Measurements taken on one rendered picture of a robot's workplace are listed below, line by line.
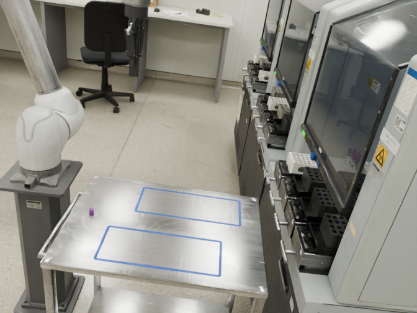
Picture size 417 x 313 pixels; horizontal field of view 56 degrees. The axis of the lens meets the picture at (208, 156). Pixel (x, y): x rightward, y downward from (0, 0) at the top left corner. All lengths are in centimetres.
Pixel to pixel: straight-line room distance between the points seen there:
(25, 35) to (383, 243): 141
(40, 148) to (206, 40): 373
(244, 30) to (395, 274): 415
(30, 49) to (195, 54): 358
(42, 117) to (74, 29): 381
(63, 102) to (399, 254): 132
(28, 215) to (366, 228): 126
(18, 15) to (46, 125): 42
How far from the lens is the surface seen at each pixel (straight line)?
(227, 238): 122
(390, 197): 105
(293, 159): 166
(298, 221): 140
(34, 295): 205
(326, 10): 175
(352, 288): 122
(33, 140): 156
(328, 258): 130
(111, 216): 126
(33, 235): 180
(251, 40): 507
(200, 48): 507
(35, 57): 170
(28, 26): 169
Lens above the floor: 159
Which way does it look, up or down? 28 degrees down
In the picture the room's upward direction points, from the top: 9 degrees clockwise
